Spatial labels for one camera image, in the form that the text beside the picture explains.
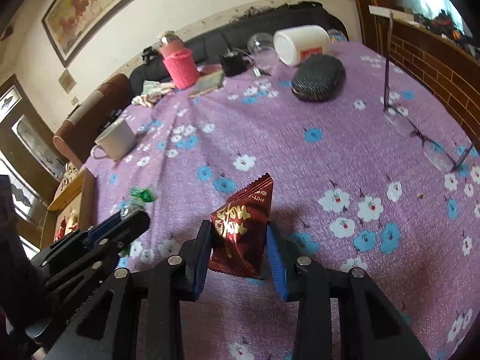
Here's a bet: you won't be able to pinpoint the small black pouch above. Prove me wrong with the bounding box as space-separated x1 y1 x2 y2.
219 49 248 77

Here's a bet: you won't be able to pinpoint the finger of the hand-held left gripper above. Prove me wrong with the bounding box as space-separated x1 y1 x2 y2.
45 244 130 289
84 211 151 250

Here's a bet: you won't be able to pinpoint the white plastic jar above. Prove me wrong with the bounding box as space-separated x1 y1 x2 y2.
273 24 331 67

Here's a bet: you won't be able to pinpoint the small wall plaque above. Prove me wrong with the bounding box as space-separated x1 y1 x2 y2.
58 69 77 94

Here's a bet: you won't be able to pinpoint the dark red gold-print packet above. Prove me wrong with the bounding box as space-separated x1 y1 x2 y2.
207 172 274 280

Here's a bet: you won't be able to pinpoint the eyeglasses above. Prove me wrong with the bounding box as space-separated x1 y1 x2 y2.
382 10 474 173

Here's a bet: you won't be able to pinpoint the pale wooden board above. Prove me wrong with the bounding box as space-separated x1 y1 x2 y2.
368 5 413 21

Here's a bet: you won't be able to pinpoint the bottle with pink knit sleeve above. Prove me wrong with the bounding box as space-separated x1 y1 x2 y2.
157 31 200 90

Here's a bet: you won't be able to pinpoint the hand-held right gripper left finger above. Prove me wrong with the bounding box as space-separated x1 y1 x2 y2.
54 219 214 360

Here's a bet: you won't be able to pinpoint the floral patterned bag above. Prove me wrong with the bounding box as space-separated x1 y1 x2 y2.
59 161 81 186

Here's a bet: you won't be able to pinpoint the shallow cardboard box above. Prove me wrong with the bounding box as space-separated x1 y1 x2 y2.
39 167 96 250

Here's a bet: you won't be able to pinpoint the framed wall picture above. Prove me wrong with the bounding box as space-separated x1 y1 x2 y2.
40 0 188 68

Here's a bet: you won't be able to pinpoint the purple floral tablecloth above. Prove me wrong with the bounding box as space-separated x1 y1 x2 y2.
35 39 480 360

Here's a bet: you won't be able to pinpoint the wooden door with patterned glass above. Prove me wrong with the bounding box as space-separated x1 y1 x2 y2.
0 75 68 248

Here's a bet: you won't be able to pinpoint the brown armchair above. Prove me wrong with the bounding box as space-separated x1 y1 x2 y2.
52 73 133 167

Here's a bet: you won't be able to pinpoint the wooden cabinet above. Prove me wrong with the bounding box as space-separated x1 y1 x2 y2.
347 0 480 147

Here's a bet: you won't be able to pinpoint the white mug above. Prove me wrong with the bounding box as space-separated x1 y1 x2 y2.
90 120 137 162

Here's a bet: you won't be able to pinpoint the black sofa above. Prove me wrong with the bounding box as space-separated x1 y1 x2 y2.
129 2 349 94

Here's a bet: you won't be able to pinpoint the clear glass jar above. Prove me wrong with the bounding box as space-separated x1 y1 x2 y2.
247 32 278 55

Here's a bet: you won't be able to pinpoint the black glasses case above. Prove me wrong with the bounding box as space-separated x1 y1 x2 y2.
290 53 346 103

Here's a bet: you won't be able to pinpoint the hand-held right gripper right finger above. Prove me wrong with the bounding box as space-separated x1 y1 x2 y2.
265 222 430 360

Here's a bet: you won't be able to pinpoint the pile of colourful clutter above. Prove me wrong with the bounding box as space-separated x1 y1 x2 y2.
412 7 480 51

